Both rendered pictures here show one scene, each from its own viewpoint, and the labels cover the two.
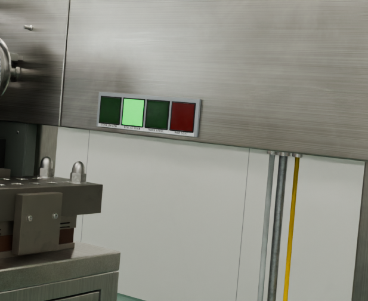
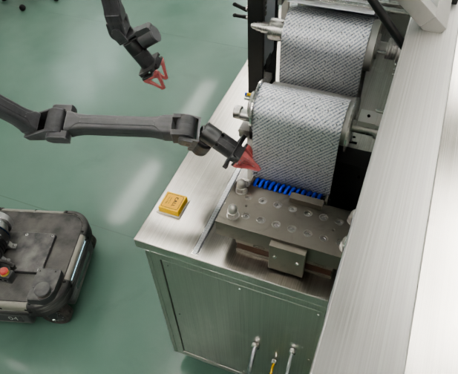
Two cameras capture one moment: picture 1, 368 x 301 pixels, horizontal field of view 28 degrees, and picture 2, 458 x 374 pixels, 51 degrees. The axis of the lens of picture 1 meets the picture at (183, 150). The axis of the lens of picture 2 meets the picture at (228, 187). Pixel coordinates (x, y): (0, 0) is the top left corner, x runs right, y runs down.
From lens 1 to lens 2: 148 cm
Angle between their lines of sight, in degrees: 80
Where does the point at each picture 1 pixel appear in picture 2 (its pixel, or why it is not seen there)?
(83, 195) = (335, 260)
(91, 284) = (316, 308)
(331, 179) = not seen: outside the picture
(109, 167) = not seen: outside the picture
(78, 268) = (303, 297)
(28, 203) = (274, 250)
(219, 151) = not seen: outside the picture
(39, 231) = (283, 264)
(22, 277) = (255, 281)
